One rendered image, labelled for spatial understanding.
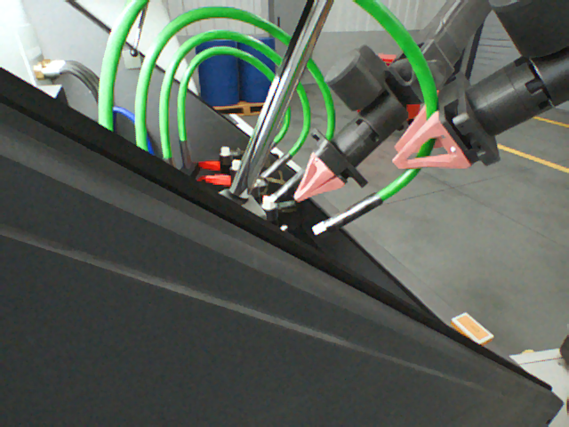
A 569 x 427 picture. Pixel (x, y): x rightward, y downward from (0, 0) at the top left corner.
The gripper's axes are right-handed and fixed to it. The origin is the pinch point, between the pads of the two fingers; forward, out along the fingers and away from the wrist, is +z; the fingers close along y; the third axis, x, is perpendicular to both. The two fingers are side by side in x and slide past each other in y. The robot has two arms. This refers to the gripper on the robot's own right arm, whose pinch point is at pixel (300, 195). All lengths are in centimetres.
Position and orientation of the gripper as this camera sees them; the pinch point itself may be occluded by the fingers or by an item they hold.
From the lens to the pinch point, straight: 53.7
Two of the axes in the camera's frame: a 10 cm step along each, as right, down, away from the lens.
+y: -6.9, -5.5, -4.6
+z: -7.0, 6.7, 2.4
